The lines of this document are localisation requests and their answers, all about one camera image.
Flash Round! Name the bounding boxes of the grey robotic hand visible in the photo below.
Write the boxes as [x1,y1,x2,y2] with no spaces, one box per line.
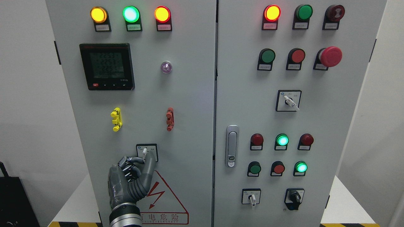
[108,152,156,209]

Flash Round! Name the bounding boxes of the white selector switch door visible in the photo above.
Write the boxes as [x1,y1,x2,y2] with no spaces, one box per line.
[136,143,159,162]

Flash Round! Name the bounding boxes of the red electric warning sign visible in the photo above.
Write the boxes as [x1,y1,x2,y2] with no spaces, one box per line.
[137,170,189,225]

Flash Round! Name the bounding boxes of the yellow plastic terminal clip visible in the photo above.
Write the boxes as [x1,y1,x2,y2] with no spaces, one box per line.
[110,107,123,132]

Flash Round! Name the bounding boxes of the red plastic terminal clip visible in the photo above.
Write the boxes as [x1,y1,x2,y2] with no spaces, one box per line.
[166,108,175,131]

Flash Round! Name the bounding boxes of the grey left cabinet door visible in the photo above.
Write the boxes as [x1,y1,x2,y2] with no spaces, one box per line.
[46,0,216,227]

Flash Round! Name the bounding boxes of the grey cabinet door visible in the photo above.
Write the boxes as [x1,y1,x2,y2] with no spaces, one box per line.
[214,0,386,227]
[46,0,216,227]

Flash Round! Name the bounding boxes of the black digital power meter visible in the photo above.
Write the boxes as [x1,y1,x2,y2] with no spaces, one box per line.
[79,43,135,90]

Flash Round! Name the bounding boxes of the small purple clear lamp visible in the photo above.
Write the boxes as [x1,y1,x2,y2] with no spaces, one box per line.
[160,61,173,74]

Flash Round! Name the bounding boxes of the dark red lamp lower left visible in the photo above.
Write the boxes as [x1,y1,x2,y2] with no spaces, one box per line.
[250,133,264,151]

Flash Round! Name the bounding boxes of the dark red lamp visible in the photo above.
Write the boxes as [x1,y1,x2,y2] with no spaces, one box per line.
[297,133,314,151]
[250,133,264,151]

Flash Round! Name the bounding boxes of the red push button lower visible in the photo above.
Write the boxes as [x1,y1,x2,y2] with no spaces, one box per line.
[270,161,285,177]

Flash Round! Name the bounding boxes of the red push button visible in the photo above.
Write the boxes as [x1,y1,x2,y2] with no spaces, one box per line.
[286,48,306,71]
[270,161,285,177]

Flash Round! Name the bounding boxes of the green lit lamp middle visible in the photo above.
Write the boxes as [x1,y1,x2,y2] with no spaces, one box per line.
[274,133,289,151]

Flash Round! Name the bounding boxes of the green lit indicator lamp top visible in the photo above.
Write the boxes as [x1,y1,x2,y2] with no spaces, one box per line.
[122,6,143,32]

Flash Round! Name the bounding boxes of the yellow lit indicator lamp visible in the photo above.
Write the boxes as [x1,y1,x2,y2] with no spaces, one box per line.
[90,6,111,32]

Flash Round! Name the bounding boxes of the red-orange lit lamp left door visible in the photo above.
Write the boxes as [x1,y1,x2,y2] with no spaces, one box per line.
[154,6,173,32]

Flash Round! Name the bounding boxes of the red-orange lit lamp door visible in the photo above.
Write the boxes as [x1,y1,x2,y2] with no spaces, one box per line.
[261,5,281,31]
[154,6,173,32]

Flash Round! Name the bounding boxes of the green lit push button lower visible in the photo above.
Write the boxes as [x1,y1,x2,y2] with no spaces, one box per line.
[293,161,308,177]

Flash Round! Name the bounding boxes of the dark red lamp lower right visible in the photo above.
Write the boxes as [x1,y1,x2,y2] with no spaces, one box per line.
[297,133,314,151]

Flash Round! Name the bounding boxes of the green push button upper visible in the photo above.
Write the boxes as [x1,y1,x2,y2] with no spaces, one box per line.
[257,48,276,71]

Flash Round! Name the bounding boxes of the grey right cabinet door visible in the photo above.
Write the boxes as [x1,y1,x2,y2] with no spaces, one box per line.
[214,0,386,227]

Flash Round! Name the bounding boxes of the red push button upper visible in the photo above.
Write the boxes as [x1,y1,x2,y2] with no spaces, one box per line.
[286,48,306,71]

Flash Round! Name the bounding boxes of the red-orange lit lamp right door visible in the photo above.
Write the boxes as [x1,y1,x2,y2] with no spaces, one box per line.
[261,5,281,31]

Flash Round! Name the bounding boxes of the red emergency stop mushroom button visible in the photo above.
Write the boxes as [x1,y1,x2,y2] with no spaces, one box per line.
[313,46,342,71]

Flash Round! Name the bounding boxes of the green unlit lamp top right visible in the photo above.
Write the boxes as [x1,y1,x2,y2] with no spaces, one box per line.
[292,4,313,30]

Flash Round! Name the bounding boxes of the dark red buzzer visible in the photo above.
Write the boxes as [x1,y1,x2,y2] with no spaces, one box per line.
[322,5,345,30]

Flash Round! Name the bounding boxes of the silver cabinet door handle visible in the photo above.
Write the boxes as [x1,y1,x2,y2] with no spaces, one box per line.
[225,125,239,168]

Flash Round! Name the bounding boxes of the white selector switch bottom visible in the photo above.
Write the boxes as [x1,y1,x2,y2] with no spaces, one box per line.
[241,188,261,207]

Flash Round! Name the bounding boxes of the white selector switch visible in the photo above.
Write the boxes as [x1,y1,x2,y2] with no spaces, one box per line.
[276,90,302,112]
[241,188,261,207]

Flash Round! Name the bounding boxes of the black selector switch bottom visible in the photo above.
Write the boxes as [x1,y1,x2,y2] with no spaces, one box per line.
[284,188,305,210]

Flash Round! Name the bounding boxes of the white selector switch upper right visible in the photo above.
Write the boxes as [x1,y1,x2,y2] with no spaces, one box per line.
[276,90,302,112]

